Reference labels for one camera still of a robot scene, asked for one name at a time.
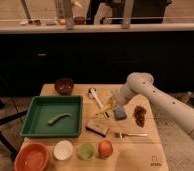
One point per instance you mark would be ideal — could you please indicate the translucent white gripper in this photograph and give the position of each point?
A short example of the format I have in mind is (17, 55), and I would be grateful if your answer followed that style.
(121, 96)

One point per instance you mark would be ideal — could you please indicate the yellow banana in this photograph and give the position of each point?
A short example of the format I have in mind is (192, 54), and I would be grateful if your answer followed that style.
(106, 108)

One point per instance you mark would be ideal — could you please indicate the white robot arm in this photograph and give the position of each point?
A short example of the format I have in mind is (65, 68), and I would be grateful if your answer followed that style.
(142, 83)

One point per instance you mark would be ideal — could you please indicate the white small bowl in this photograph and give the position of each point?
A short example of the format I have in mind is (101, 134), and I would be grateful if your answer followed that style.
(63, 150)

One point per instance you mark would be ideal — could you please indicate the red bowl on counter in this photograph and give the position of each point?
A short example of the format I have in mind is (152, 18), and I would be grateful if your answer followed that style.
(80, 21)

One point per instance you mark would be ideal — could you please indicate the orange bowl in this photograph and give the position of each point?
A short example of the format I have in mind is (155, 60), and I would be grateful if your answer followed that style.
(32, 157)

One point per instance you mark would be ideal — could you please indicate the blue sponge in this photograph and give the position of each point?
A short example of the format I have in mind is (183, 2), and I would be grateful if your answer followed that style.
(120, 113)

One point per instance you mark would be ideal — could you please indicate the red grapes bunch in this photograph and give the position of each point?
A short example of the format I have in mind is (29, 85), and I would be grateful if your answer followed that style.
(139, 114)

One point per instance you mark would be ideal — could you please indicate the silver fork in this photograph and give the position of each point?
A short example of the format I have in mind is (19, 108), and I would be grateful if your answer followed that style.
(122, 135)

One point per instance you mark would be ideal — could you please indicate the wooden block brush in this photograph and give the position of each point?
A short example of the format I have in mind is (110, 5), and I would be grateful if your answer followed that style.
(97, 127)

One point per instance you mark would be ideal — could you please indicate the orange fruit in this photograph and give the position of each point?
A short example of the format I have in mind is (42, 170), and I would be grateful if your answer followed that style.
(105, 149)

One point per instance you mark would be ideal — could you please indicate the green small cup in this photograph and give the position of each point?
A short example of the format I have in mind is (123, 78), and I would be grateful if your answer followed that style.
(86, 151)

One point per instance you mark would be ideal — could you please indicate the green bean pod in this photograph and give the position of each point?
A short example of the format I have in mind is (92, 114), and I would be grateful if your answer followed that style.
(58, 117)

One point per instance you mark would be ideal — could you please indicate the green plastic tray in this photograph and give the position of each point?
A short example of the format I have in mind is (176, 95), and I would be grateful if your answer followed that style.
(43, 108)

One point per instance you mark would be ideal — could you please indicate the dark counter cabinet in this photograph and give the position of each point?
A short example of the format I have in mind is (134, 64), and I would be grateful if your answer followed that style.
(33, 56)

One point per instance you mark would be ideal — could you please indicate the white handled spatula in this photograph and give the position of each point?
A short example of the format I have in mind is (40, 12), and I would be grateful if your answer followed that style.
(92, 93)

